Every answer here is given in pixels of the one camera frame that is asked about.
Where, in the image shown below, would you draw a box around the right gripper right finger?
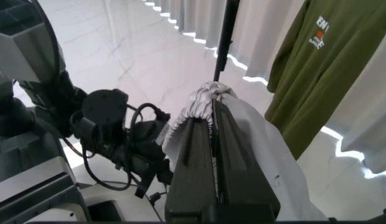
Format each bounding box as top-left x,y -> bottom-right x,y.
211,99 -> 281,222

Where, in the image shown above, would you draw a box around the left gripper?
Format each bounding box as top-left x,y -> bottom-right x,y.
118,118 -> 174,187

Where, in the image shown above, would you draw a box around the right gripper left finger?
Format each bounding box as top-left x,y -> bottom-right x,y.
164,117 -> 219,222

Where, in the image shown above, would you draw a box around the pale grey shorts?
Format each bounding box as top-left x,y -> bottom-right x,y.
161,80 -> 329,222

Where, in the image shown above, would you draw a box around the green printed shirt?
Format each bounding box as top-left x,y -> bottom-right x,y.
263,0 -> 386,161

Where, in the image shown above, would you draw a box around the black clothes rack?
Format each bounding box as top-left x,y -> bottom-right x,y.
212,0 -> 241,83

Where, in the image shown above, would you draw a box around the white curtain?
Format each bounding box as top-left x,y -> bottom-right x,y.
143,0 -> 386,175

